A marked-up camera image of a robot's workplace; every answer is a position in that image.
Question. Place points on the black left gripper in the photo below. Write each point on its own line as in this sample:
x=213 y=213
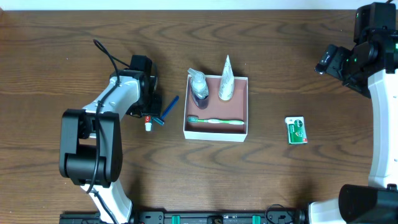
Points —
x=154 y=106

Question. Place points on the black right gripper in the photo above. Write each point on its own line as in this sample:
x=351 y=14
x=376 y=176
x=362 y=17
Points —
x=333 y=61

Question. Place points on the Colgate toothpaste tube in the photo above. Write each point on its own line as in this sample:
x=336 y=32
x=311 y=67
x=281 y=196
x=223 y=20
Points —
x=148 y=123

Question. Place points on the green white toothbrush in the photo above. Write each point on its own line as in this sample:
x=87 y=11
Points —
x=195 y=119

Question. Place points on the clear soap pump bottle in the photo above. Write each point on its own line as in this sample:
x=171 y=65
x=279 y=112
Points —
x=199 y=88

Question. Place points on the white cream tube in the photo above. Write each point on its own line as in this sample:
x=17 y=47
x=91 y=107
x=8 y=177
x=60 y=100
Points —
x=226 y=89

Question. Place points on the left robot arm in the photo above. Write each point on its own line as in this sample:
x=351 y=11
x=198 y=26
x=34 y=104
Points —
x=91 y=153

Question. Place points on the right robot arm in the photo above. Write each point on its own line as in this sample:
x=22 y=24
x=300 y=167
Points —
x=369 y=68

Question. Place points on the blue disposable razor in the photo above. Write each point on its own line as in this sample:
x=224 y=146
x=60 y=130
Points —
x=160 y=120

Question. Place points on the green soap box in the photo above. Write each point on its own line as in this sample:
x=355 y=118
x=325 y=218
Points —
x=296 y=132

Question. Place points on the white box pink interior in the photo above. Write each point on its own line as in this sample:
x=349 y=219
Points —
x=234 y=109

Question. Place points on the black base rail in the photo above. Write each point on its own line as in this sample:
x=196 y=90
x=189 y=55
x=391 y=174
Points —
x=274 y=215

